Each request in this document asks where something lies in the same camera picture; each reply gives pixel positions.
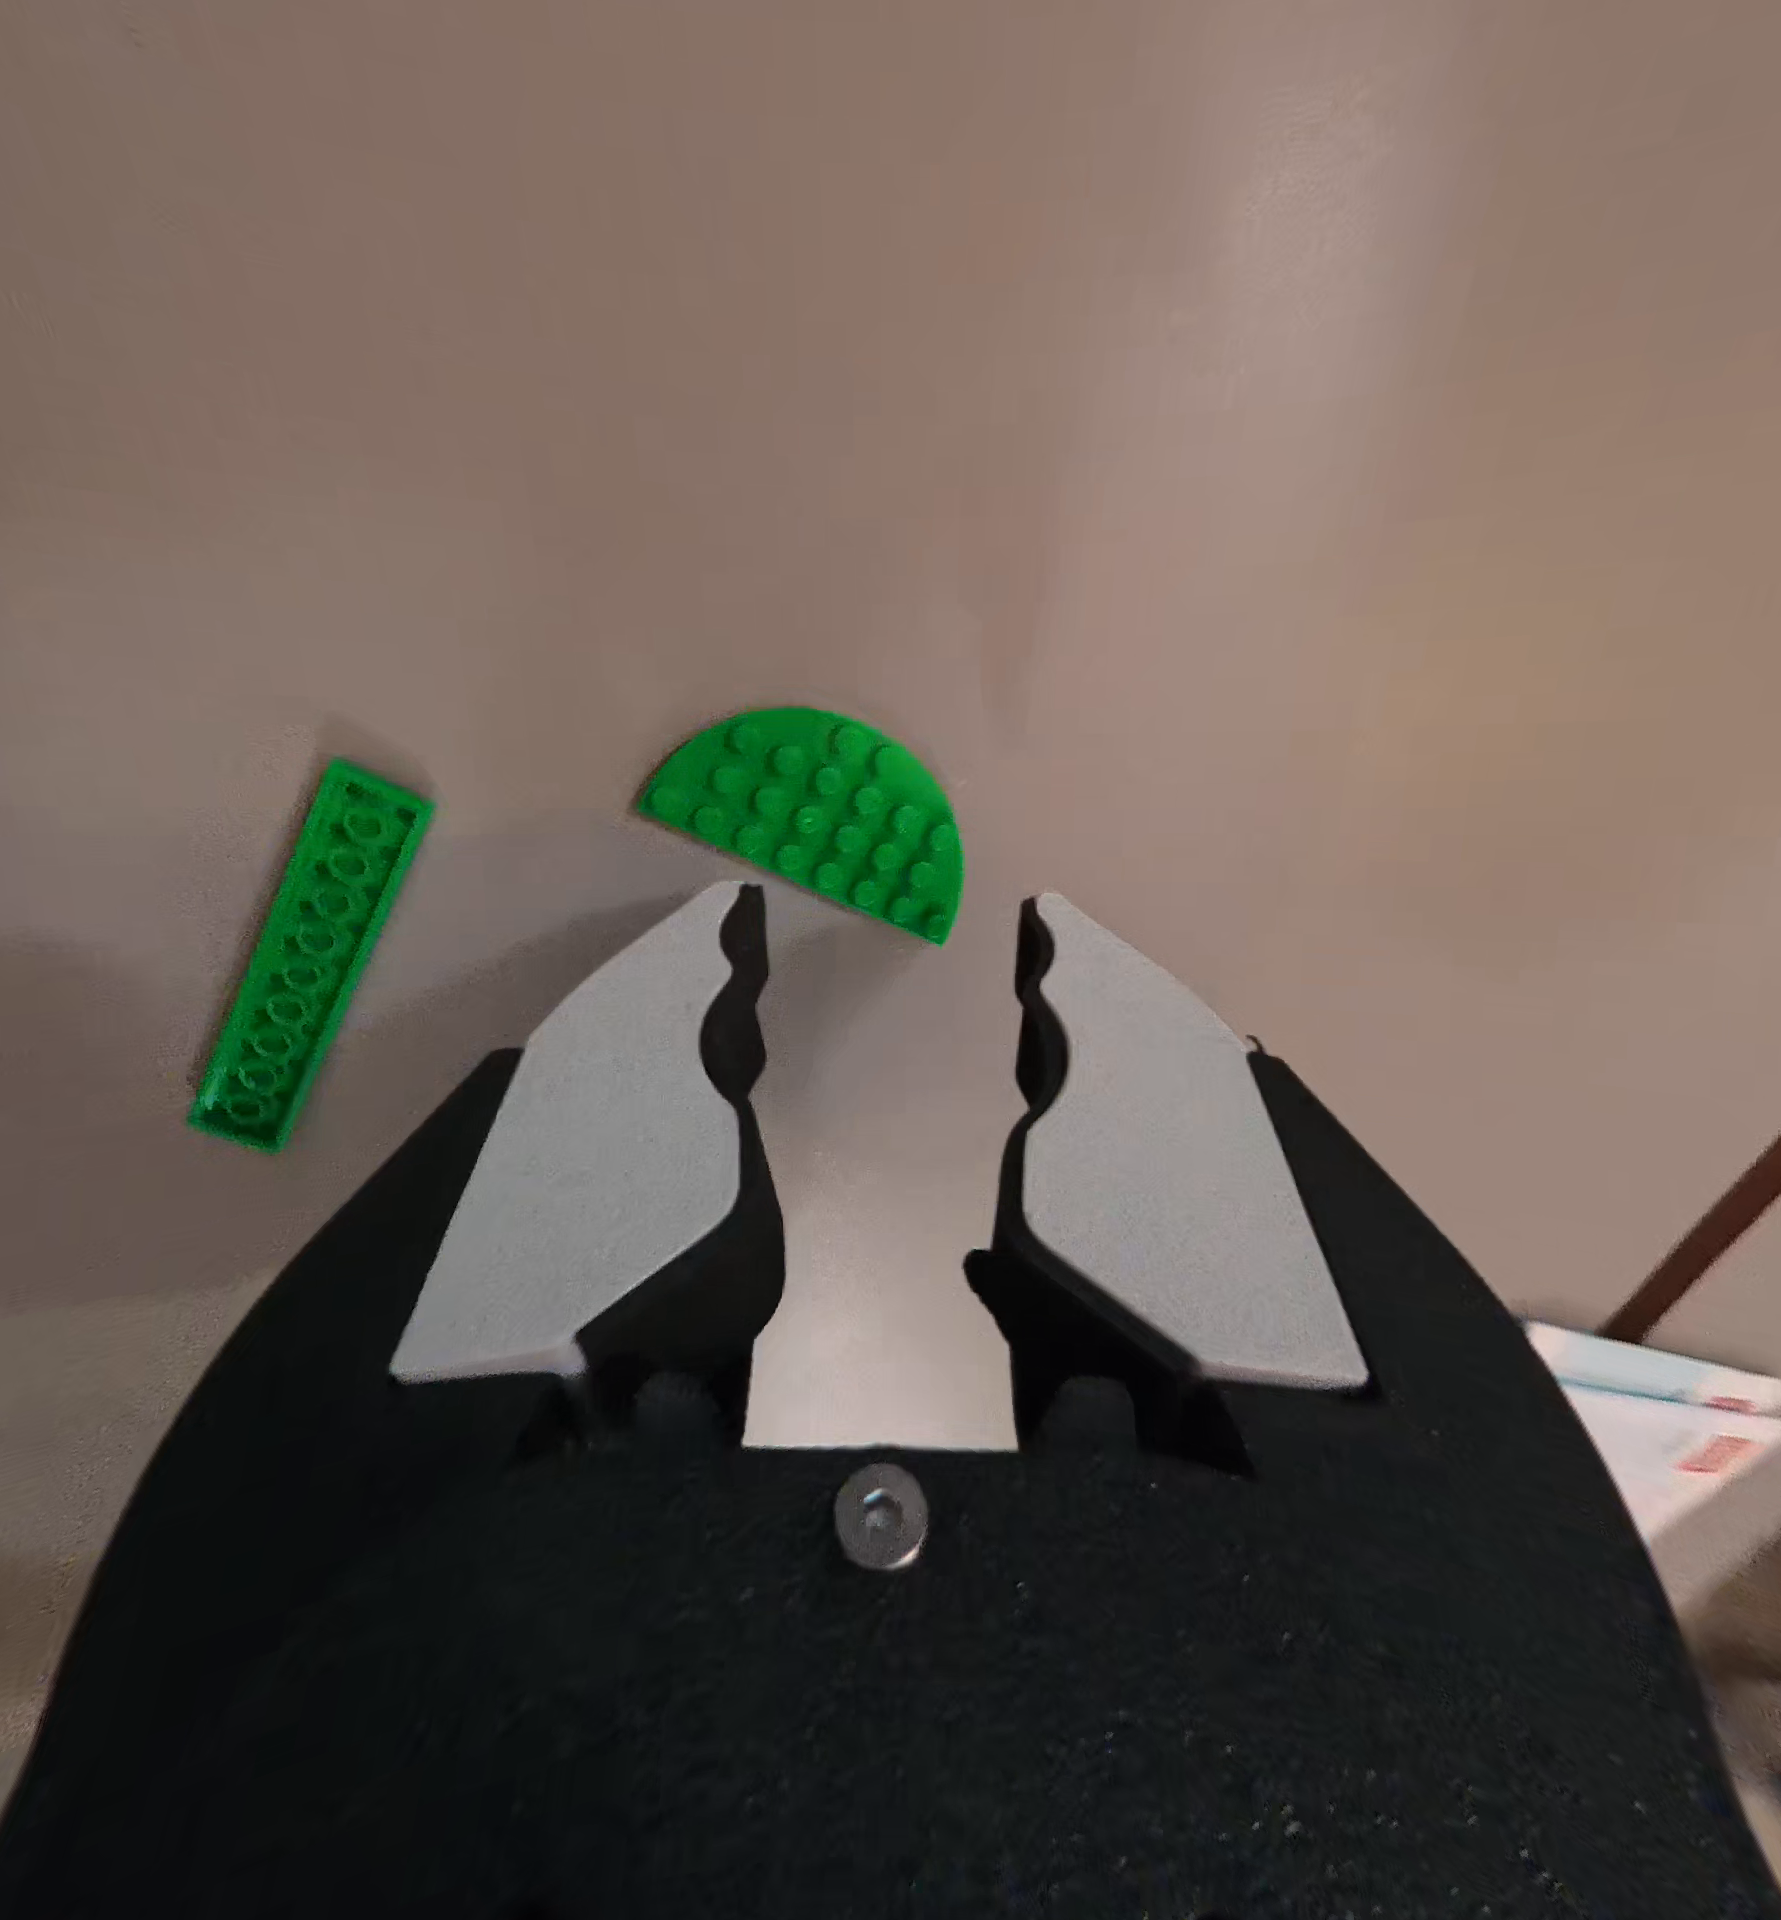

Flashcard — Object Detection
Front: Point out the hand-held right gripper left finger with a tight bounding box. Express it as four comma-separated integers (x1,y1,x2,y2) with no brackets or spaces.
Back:
391,883,790,1401

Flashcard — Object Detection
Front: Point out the lego instruction booklet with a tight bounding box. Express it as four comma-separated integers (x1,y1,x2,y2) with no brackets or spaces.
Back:
1520,1319,1781,1554

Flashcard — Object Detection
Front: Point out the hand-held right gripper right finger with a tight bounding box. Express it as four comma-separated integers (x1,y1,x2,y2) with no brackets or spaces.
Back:
962,892,1375,1430

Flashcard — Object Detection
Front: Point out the green half-round lego plate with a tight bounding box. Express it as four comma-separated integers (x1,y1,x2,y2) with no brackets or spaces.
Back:
633,703,971,950

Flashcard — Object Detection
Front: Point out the long green lego plate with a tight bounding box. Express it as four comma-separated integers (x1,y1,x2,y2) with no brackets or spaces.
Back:
188,759,437,1158

